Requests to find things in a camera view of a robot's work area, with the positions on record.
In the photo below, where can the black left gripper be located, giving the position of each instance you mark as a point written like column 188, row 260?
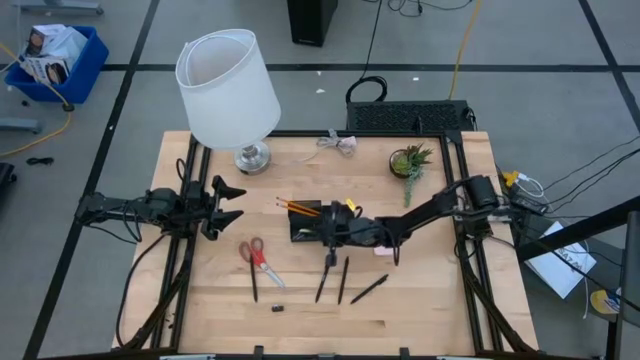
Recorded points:
column 207, row 210

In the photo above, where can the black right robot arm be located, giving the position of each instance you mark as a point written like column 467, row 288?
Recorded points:
column 425, row 210

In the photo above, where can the white packages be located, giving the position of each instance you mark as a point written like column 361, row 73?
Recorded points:
column 60, row 45

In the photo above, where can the black perforated case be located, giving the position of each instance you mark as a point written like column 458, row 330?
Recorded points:
column 400, row 116

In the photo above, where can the black aluminium table frame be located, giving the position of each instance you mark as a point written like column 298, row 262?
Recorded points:
column 380, row 134

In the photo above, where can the black computer tower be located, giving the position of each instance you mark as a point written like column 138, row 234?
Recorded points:
column 311, row 22

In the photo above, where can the blue plastic bin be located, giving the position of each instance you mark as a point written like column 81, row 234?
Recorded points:
column 85, row 75

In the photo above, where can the potted succulent plant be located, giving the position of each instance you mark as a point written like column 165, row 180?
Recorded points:
column 401, row 164

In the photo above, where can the white shade table lamp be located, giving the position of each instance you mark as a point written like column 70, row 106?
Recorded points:
column 225, row 90

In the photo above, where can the black controller box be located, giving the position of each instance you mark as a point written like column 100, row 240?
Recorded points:
column 527, row 204

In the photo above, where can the yellow and blue disc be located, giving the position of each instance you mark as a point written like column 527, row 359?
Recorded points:
column 604, row 302

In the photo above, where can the yellow pencil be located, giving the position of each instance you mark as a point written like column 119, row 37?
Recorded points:
column 297, row 205
column 297, row 210

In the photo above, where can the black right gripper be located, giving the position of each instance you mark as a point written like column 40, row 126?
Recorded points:
column 345, row 227

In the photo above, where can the white paper sheet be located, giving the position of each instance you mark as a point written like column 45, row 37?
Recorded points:
column 560, row 270

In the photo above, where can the black mesh desk organizer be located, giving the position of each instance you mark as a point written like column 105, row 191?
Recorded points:
column 294, row 220

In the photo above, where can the grey desk foot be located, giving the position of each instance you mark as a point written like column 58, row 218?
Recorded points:
column 20, row 125
column 60, row 7

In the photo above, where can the pink sticky note pad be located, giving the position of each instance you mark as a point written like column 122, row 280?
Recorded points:
column 382, row 251

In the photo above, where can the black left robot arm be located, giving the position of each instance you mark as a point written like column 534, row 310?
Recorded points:
column 150, row 202

